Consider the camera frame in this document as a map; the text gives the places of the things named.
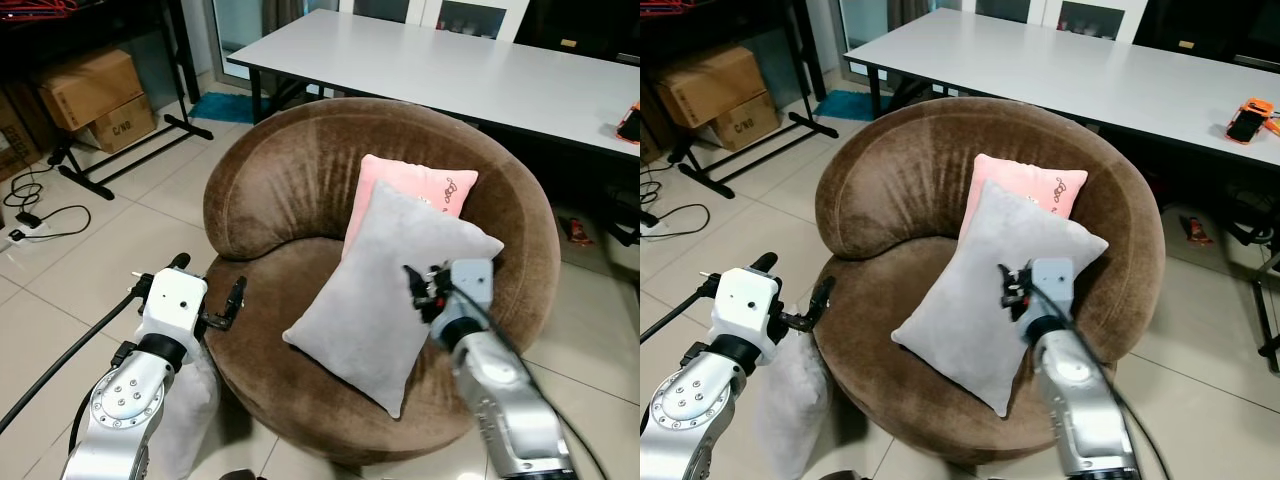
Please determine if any grey plush pillow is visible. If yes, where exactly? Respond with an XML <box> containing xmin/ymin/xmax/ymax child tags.
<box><xmin>891</xmin><ymin>180</ymin><xmax>1110</xmax><ymax>418</ymax></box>
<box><xmin>752</xmin><ymin>328</ymin><xmax>833</xmax><ymax>480</ymax></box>
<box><xmin>283</xmin><ymin>181</ymin><xmax>505</xmax><ymax>419</ymax></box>
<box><xmin>148</xmin><ymin>340</ymin><xmax>221</xmax><ymax>480</ymax></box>

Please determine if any pink embroidered pillow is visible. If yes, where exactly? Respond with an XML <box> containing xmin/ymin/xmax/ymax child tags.
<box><xmin>960</xmin><ymin>153</ymin><xmax>1089</xmax><ymax>249</ymax></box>
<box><xmin>343</xmin><ymin>154</ymin><xmax>479</xmax><ymax>259</ymax></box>

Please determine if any brown round velvet sofa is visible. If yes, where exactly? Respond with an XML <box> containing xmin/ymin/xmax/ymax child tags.
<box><xmin>815</xmin><ymin>96</ymin><xmax>1167</xmax><ymax>467</ymax></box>
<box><xmin>203</xmin><ymin>97</ymin><xmax>563</xmax><ymax>467</ymax></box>

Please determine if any teal floor mat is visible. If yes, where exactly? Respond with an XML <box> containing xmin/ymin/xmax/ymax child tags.
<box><xmin>189</xmin><ymin>92</ymin><xmax>257</xmax><ymax>125</ymax></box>
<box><xmin>814</xmin><ymin>90</ymin><xmax>877</xmax><ymax>122</ymax></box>

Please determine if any black metal rack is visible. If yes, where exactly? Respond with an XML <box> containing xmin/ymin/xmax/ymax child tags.
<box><xmin>0</xmin><ymin>0</ymin><xmax>215</xmax><ymax>201</ymax></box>
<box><xmin>640</xmin><ymin>0</ymin><xmax>840</xmax><ymax>199</ymax></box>

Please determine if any small printed cardboard box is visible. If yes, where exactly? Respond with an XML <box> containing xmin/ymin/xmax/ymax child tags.
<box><xmin>88</xmin><ymin>94</ymin><xmax>158</xmax><ymax>154</ymax></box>
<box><xmin>714</xmin><ymin>91</ymin><xmax>782</xmax><ymax>152</ymax></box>

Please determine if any black office chair base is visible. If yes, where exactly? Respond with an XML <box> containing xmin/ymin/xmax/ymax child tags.
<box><xmin>600</xmin><ymin>188</ymin><xmax>641</xmax><ymax>248</ymax></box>
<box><xmin>1224</xmin><ymin>185</ymin><xmax>1280</xmax><ymax>377</ymax></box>

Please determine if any large brown cardboard box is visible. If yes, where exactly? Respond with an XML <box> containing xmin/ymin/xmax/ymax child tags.
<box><xmin>38</xmin><ymin>48</ymin><xmax>147</xmax><ymax>132</ymax></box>
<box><xmin>655</xmin><ymin>45</ymin><xmax>769</xmax><ymax>129</ymax></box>

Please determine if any white long table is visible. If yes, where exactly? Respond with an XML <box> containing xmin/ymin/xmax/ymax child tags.
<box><xmin>227</xmin><ymin>8</ymin><xmax>641</xmax><ymax>161</ymax></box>
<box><xmin>845</xmin><ymin>8</ymin><xmax>1280</xmax><ymax>171</ymax></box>

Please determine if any flat brown cardboard box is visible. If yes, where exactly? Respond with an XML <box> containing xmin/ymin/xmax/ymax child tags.
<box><xmin>0</xmin><ymin>90</ymin><xmax>43</xmax><ymax>183</ymax></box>

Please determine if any white framed chair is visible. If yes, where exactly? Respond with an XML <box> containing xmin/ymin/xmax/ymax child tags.
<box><xmin>940</xmin><ymin>0</ymin><xmax>1047</xmax><ymax>30</ymax></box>
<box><xmin>424</xmin><ymin>0</ymin><xmax>532</xmax><ymax>42</ymax></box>
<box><xmin>340</xmin><ymin>0</ymin><xmax>427</xmax><ymax>27</ymax></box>
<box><xmin>1044</xmin><ymin>0</ymin><xmax>1137</xmax><ymax>44</ymax></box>

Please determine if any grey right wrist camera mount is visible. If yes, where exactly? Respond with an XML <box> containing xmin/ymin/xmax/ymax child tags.
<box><xmin>1024</xmin><ymin>258</ymin><xmax>1077</xmax><ymax>323</ymax></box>
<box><xmin>438</xmin><ymin>258</ymin><xmax>497</xmax><ymax>346</ymax></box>

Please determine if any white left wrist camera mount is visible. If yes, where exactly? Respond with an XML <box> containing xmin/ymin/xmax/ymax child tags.
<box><xmin>138</xmin><ymin>267</ymin><xmax>209</xmax><ymax>347</ymax></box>
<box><xmin>711</xmin><ymin>267</ymin><xmax>783</xmax><ymax>348</ymax></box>

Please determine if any black floor cable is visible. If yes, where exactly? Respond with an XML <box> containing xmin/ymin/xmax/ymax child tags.
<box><xmin>640</xmin><ymin>164</ymin><xmax>712</xmax><ymax>241</ymax></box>
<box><xmin>4</xmin><ymin>167</ymin><xmax>93</xmax><ymax>245</ymax></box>

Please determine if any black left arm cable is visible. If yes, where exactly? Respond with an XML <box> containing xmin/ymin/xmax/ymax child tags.
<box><xmin>0</xmin><ymin>270</ymin><xmax>153</xmax><ymax>433</ymax></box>
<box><xmin>640</xmin><ymin>272</ymin><xmax>723</xmax><ymax>347</ymax></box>

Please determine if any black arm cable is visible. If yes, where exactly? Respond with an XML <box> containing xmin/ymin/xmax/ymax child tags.
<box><xmin>640</xmin><ymin>272</ymin><xmax>723</xmax><ymax>347</ymax></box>
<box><xmin>0</xmin><ymin>270</ymin><xmax>153</xmax><ymax>433</ymax></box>
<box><xmin>448</xmin><ymin>285</ymin><xmax>611</xmax><ymax>480</ymax></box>
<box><xmin>1036</xmin><ymin>283</ymin><xmax>1173</xmax><ymax>480</ymax></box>

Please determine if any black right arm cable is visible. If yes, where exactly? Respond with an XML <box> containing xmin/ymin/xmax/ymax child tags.
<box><xmin>448</xmin><ymin>285</ymin><xmax>611</xmax><ymax>480</ymax></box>
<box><xmin>1036</xmin><ymin>283</ymin><xmax>1173</xmax><ymax>480</ymax></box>

